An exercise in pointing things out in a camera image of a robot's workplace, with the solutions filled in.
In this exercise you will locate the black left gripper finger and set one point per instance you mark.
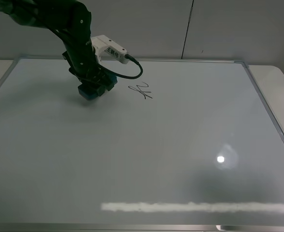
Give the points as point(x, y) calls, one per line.
point(111, 81)
point(99, 89)

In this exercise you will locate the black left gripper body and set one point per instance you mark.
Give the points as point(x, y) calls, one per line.
point(83, 67)

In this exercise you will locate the teal whiteboard eraser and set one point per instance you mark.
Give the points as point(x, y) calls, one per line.
point(86, 89)

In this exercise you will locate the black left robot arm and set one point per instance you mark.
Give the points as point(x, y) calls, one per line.
point(70, 21)

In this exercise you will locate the white framed whiteboard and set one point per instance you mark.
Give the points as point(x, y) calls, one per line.
point(189, 146)

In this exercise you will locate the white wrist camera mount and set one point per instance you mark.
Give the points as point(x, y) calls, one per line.
point(101, 44)

